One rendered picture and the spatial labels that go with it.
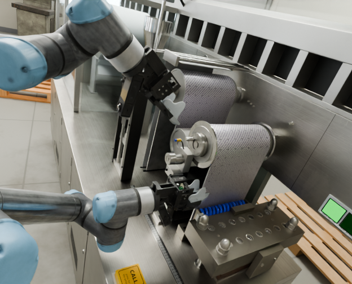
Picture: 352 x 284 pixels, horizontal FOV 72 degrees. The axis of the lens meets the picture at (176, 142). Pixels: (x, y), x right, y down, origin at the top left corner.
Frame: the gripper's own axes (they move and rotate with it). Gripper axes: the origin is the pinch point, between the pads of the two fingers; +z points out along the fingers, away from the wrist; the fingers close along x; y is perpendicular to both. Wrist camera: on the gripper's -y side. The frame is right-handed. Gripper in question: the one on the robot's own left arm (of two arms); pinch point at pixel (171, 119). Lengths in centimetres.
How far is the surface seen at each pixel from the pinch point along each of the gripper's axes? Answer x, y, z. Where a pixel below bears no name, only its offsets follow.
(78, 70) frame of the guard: 93, -21, 3
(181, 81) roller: 19.6, 11.7, 6.2
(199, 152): -5.4, -0.3, 12.4
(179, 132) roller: 11.6, -0.8, 16.3
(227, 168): -8.4, 3.0, 23.6
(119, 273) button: -16.8, -39.3, 14.6
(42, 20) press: 643, -66, 41
